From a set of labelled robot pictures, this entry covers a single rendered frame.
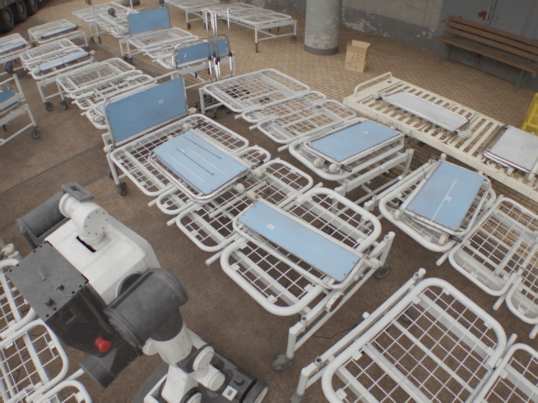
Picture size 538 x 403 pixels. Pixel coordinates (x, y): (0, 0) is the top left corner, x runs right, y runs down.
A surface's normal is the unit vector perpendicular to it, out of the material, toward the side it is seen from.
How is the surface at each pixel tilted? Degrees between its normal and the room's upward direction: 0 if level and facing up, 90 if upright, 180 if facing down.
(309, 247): 1
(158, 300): 34
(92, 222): 90
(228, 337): 0
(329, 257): 1
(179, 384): 60
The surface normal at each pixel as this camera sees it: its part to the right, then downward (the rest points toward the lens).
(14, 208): 0.00, -0.74
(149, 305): 0.46, -0.40
